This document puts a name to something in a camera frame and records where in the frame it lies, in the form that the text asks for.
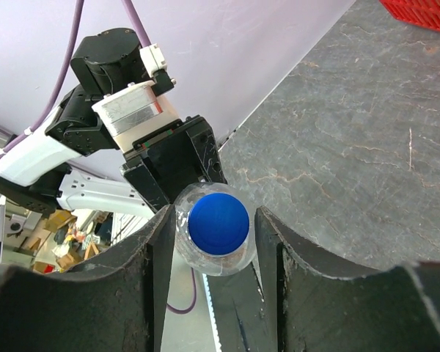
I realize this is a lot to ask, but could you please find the clear bottle blue label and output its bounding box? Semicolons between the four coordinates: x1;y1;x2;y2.
174;182;257;276

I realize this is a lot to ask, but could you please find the blue bottle cap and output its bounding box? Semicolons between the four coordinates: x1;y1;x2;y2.
188;193;249;256

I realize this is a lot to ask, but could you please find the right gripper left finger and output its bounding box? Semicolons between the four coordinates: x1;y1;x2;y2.
0;206;175;351

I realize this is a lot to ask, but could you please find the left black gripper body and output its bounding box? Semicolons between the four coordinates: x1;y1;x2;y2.
120;115;227;213

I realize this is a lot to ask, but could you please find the red plastic shopping basket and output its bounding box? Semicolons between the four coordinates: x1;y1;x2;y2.
379;0;440;32

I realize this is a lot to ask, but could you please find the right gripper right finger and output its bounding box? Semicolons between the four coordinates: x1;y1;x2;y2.
255;207;440;351

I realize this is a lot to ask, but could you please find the white slotted cable duct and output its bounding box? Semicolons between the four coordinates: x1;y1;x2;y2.
202;274;221;352

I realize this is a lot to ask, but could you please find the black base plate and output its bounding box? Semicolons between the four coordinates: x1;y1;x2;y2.
208;265;275;351

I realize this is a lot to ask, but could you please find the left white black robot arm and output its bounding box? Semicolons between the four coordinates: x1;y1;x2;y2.
0;28;225;218

